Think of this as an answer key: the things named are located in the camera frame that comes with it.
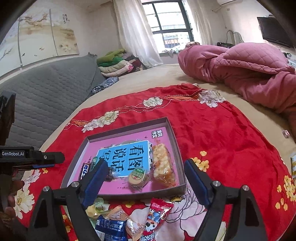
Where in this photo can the black framed window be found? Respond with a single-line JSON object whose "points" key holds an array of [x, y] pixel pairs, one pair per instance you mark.
{"points": [[171, 18]]}

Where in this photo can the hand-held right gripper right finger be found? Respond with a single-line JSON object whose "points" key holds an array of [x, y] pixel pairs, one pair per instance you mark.
{"points": [[196, 183]]}

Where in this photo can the blue patterned cloth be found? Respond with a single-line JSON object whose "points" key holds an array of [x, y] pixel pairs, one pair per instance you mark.
{"points": [[104, 85]]}

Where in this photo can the red cartoon snack packet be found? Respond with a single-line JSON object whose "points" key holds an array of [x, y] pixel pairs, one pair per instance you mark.
{"points": [[157, 215]]}

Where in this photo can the narrow white curtain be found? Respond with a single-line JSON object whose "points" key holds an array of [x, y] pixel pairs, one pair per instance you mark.
{"points": [[201, 20]]}

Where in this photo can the cardboard box with pink bottom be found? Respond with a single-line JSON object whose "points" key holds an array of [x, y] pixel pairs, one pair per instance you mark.
{"points": [[170, 143]]}

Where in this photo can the small white wrapped candy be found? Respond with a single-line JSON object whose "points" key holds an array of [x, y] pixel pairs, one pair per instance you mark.
{"points": [[286, 133]]}

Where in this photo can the person's left hand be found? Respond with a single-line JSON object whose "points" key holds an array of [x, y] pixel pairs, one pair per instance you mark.
{"points": [[10, 208]]}

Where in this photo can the clear packet with yellow snack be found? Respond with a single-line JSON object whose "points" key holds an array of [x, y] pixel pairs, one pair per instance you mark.
{"points": [[92, 209]]}

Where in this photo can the white air conditioner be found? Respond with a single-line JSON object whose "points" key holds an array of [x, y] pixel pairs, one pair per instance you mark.
{"points": [[227, 1]]}

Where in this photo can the crumpled light clothes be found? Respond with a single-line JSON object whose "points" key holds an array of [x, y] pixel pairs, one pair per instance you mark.
{"points": [[172, 51]]}

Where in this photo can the grey quilted headboard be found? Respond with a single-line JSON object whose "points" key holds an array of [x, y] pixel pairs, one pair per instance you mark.
{"points": [[53, 88]]}

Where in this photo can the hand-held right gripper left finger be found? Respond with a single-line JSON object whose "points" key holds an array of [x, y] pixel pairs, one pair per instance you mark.
{"points": [[94, 183]]}

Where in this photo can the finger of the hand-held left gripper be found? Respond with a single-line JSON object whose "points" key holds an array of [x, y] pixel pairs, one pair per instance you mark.
{"points": [[49, 157], [44, 165]]}

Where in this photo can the round cake with green label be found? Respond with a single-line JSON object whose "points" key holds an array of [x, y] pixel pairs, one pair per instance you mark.
{"points": [[137, 178]]}

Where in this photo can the blue snack packet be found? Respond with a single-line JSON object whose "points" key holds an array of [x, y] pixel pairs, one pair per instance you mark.
{"points": [[111, 229]]}

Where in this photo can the pink quilt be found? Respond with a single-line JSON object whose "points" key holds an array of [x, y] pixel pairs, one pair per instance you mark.
{"points": [[242, 67]]}

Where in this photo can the black television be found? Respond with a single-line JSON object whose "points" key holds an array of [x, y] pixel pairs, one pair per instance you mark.
{"points": [[275, 30]]}

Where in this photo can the small yellow green packet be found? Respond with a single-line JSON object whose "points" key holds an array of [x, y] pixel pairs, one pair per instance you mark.
{"points": [[293, 166]]}

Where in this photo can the white standing fan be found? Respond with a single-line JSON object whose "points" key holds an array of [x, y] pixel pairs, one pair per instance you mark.
{"points": [[238, 38]]}

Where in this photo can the clear bag of orange puffs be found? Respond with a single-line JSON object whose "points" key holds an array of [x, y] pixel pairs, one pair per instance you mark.
{"points": [[161, 162]]}

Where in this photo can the wide white curtain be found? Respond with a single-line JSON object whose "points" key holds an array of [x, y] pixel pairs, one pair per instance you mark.
{"points": [[136, 34]]}

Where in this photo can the stack of folded clothes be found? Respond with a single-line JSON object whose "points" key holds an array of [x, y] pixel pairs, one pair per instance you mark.
{"points": [[115, 64]]}

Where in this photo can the black box device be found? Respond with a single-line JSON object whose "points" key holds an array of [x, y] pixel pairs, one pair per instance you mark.
{"points": [[224, 44]]}

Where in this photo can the dark snack bar packet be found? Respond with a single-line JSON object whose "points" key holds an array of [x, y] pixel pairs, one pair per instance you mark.
{"points": [[86, 168]]}

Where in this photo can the red floral blanket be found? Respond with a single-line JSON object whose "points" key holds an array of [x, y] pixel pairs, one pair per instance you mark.
{"points": [[219, 143]]}

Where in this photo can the wall painting with branches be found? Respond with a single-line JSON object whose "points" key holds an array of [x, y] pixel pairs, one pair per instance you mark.
{"points": [[34, 30]]}

